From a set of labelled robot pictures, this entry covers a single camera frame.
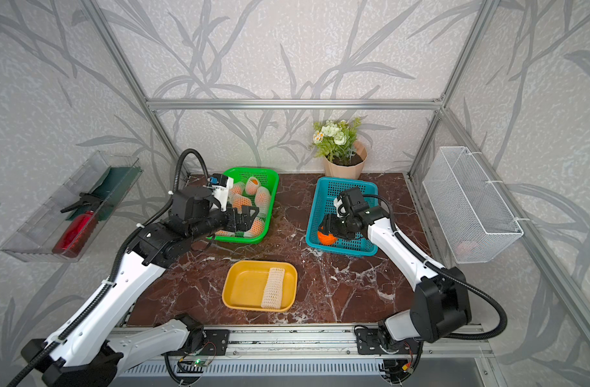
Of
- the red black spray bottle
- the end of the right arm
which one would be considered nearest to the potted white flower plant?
the end of the right arm

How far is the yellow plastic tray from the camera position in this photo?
0.80 meters

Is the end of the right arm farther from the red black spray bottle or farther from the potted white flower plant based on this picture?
the red black spray bottle

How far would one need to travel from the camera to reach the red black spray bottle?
566mm

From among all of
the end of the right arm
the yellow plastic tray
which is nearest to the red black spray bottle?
the yellow plastic tray

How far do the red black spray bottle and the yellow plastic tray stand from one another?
40 cm

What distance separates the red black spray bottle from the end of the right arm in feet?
2.08

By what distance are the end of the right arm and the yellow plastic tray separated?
22cm

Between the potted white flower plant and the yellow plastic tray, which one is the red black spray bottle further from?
the potted white flower plant

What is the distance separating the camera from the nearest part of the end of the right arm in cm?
60

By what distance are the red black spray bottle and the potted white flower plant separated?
72 cm

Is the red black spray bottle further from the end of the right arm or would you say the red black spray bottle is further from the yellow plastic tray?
the end of the right arm

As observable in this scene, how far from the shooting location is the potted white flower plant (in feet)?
3.07

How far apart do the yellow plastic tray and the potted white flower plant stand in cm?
44

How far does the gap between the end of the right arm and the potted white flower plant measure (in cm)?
30
